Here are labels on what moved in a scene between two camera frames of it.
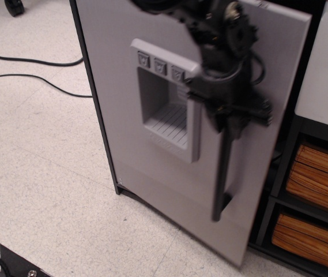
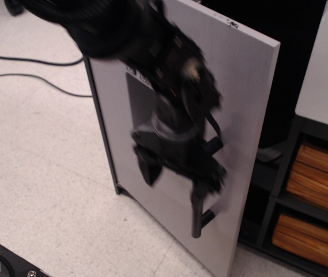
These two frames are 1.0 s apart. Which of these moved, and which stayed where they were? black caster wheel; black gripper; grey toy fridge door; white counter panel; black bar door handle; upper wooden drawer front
Moved: black bar door handle; black gripper; grey toy fridge door
Stayed: white counter panel; black caster wheel; upper wooden drawer front
